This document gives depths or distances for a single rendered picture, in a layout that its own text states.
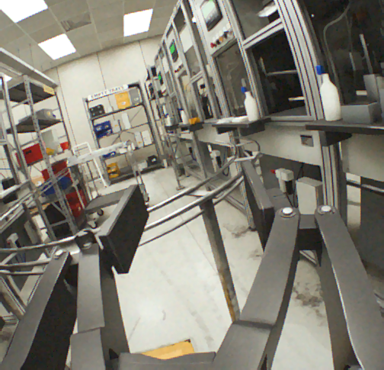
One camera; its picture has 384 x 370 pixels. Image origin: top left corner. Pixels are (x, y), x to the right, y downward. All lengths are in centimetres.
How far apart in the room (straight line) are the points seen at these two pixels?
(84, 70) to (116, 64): 86
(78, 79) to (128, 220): 660
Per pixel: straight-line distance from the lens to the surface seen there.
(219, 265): 80
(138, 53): 677
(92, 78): 667
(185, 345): 132
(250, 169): 17
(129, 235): 16
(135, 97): 542
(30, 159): 295
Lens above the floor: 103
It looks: 14 degrees down
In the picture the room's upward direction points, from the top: 16 degrees counter-clockwise
